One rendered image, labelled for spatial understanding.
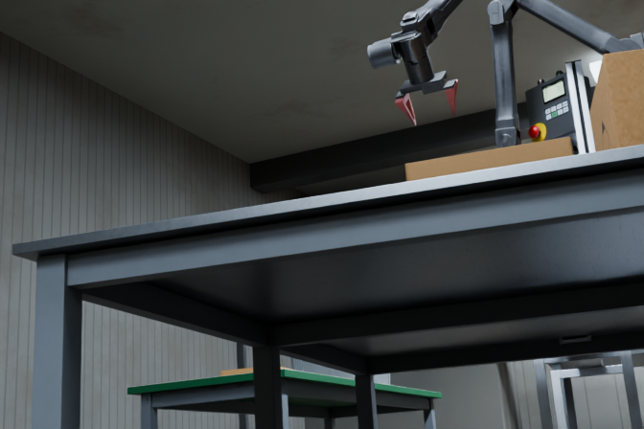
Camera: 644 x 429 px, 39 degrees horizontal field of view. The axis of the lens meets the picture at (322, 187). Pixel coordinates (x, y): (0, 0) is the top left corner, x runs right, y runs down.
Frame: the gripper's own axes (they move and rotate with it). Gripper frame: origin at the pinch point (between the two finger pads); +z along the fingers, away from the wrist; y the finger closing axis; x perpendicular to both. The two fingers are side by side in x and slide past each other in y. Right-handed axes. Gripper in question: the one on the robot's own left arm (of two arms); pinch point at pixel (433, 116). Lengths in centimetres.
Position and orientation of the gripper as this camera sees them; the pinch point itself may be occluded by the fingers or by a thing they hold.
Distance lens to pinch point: 211.3
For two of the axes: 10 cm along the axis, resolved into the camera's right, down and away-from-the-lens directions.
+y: -9.0, 2.0, 3.8
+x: -2.8, 4.1, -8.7
